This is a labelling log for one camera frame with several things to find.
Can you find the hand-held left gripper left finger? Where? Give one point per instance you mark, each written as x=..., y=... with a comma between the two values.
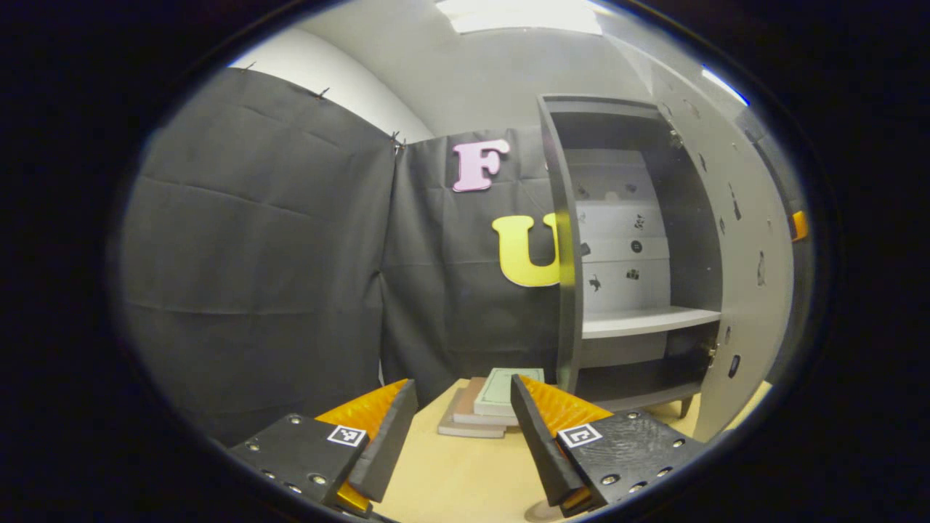
x=392, y=443

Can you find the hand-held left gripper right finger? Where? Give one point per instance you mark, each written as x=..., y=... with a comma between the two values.
x=538, y=443

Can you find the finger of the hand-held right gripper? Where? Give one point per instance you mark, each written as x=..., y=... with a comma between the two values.
x=799, y=226

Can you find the round tan coaster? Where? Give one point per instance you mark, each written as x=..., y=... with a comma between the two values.
x=541, y=513

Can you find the grey cabinet door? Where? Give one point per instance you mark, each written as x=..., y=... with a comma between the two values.
x=748, y=290

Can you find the grey cabinet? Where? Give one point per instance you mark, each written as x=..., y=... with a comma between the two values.
x=625, y=240

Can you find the metal door hinge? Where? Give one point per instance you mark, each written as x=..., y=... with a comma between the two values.
x=675, y=138
x=713, y=354

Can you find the grey cabinet shelf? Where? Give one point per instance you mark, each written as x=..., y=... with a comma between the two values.
x=639, y=322

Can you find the green cover book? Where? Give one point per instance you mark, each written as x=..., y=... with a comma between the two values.
x=501, y=392

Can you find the brown cover book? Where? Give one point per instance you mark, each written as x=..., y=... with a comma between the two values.
x=468, y=407

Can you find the black backdrop cloth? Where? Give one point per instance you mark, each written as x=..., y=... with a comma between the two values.
x=254, y=254

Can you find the rectangular ceiling light panel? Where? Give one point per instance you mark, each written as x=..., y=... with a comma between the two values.
x=519, y=16

